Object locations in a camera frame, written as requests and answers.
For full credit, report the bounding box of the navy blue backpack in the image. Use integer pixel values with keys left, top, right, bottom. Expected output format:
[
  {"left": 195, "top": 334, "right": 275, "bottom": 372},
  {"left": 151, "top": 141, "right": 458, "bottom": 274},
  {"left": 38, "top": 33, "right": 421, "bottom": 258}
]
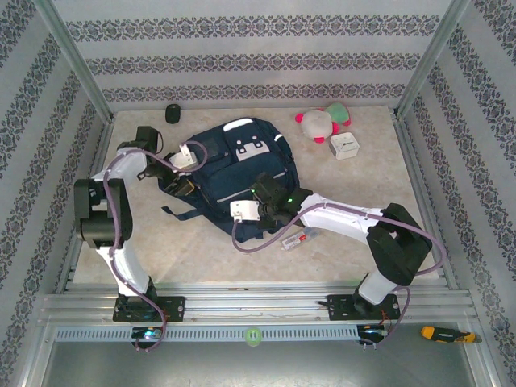
[{"left": 159, "top": 116, "right": 314, "bottom": 245}]

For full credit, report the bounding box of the clear pack with red label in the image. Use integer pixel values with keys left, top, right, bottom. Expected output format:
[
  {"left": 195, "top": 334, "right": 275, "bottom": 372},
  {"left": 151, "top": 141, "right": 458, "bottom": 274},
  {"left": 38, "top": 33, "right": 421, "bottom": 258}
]
[{"left": 281, "top": 227, "right": 322, "bottom": 251}]

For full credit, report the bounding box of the white pink green plush toy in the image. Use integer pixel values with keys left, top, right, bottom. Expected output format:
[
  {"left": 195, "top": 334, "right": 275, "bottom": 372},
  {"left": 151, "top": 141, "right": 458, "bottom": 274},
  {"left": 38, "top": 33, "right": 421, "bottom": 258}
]
[{"left": 294, "top": 102, "right": 352, "bottom": 144}]

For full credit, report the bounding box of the white alarm clock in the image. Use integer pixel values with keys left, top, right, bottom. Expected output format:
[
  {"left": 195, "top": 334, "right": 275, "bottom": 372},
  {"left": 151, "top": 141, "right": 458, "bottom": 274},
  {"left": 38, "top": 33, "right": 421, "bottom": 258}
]
[{"left": 329, "top": 132, "right": 361, "bottom": 161}]

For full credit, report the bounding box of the green tape roll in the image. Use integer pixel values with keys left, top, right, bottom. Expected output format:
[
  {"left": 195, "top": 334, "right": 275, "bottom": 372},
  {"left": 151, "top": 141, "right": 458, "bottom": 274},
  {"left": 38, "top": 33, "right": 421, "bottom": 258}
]
[{"left": 244, "top": 327, "right": 264, "bottom": 347}]

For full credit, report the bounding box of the yellow black screwdriver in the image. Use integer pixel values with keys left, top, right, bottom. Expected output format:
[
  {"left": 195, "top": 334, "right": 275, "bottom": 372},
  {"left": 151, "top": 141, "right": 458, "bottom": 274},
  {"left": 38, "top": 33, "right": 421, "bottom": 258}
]
[{"left": 421, "top": 326, "right": 483, "bottom": 344}]

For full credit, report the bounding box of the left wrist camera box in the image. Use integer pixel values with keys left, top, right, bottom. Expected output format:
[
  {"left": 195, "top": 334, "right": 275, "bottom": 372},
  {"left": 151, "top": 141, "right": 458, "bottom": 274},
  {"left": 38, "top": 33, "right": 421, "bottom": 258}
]
[{"left": 169, "top": 143, "right": 198, "bottom": 170}]

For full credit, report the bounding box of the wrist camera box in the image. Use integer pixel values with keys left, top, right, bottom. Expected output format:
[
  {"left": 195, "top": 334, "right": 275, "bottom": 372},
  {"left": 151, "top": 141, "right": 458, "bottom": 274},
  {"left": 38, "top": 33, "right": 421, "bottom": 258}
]
[
  {"left": 229, "top": 200, "right": 261, "bottom": 223},
  {"left": 169, "top": 143, "right": 198, "bottom": 170}
]

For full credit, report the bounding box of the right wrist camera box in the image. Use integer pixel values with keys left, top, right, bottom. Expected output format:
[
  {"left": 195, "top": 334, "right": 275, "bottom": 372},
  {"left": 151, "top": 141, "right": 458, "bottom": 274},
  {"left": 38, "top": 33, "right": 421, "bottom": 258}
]
[{"left": 229, "top": 200, "right": 261, "bottom": 223}]

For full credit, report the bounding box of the aluminium side rail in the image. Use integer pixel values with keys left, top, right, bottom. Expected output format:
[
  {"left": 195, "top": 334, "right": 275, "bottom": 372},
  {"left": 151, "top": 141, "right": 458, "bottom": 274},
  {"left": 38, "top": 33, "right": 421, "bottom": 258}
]
[
  {"left": 54, "top": 116, "right": 116, "bottom": 293},
  {"left": 393, "top": 114, "right": 459, "bottom": 291}
]

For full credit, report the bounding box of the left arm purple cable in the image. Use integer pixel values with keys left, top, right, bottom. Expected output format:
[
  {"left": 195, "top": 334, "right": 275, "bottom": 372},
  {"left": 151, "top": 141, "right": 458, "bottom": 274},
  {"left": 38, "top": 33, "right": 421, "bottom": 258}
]
[{"left": 102, "top": 140, "right": 209, "bottom": 354}]

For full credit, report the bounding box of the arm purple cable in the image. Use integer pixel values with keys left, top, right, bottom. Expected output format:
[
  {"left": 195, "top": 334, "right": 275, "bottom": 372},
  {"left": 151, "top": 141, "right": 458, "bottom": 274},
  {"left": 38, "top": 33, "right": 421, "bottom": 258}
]
[
  {"left": 102, "top": 140, "right": 209, "bottom": 354},
  {"left": 231, "top": 201, "right": 448, "bottom": 347}
]

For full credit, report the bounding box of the aluminium frame post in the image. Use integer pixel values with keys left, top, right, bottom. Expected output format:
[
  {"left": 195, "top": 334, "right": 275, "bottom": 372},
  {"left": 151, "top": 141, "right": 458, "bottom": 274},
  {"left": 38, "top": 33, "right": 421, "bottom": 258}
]
[
  {"left": 34, "top": 0, "right": 116, "bottom": 122},
  {"left": 393, "top": 0, "right": 472, "bottom": 120}
]

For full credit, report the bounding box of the aluminium mounting rail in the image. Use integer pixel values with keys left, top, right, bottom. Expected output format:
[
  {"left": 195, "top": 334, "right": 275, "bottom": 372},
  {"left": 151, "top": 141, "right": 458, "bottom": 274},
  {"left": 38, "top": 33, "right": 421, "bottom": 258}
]
[{"left": 38, "top": 281, "right": 479, "bottom": 323}]

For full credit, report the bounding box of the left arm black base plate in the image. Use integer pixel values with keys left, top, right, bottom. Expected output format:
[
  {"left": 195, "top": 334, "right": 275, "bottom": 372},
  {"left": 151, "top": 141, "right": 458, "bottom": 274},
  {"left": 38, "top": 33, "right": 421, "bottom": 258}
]
[{"left": 112, "top": 296, "right": 186, "bottom": 323}]

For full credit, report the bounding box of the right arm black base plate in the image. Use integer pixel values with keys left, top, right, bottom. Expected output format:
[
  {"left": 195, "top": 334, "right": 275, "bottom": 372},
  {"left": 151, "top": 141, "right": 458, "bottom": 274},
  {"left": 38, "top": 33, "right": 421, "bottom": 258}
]
[{"left": 318, "top": 293, "right": 402, "bottom": 322}]

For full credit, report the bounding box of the slotted grey cable duct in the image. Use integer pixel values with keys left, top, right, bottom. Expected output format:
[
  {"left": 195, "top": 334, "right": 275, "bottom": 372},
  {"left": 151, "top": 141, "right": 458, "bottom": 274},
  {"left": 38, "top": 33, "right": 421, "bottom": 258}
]
[{"left": 54, "top": 326, "right": 360, "bottom": 343}]

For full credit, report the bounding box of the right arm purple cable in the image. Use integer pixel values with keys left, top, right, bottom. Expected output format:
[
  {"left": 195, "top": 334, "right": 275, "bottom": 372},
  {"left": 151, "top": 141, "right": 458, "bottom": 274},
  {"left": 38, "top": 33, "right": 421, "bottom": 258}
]
[{"left": 231, "top": 201, "right": 448, "bottom": 347}]

